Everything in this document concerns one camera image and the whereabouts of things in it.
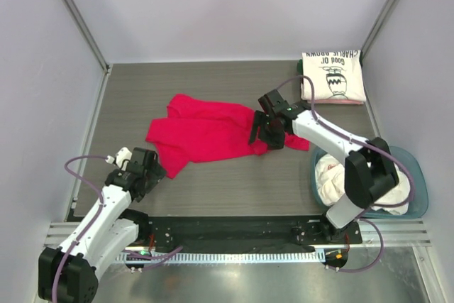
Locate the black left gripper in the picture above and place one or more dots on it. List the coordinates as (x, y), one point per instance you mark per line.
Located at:
(156, 173)

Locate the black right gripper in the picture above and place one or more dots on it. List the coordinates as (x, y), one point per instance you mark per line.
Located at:
(259, 119)

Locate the red t shirt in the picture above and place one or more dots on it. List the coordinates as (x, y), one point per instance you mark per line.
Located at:
(202, 131)

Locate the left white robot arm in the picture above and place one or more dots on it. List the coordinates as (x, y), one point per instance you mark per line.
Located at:
(72, 271)

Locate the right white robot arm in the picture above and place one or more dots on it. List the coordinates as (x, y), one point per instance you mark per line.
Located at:
(370, 170)

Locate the folded dark green t shirt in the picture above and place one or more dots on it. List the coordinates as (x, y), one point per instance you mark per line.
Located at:
(300, 69)

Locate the folded pink t shirt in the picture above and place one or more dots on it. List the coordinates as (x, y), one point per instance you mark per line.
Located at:
(338, 102)

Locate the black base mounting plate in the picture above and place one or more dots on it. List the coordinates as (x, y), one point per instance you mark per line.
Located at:
(242, 234)

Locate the folded white printed t shirt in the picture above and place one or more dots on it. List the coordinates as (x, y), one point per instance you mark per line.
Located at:
(333, 75)

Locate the crumpled white t shirt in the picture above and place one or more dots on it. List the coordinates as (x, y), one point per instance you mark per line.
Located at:
(329, 182)

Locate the blue plastic basket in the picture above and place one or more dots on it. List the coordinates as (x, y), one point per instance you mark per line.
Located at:
(417, 206)

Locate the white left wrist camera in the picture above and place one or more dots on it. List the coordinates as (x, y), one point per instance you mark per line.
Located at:
(120, 159)

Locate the aluminium rail frame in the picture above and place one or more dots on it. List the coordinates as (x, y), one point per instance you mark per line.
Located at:
(395, 232)

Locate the left aluminium corner post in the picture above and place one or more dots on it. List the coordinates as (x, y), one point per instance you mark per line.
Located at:
(83, 28)

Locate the aluminium corner post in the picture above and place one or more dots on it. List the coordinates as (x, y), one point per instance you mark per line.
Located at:
(378, 25)
(83, 28)

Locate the right aluminium corner post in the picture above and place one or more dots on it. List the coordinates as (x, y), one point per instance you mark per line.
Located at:
(378, 25)

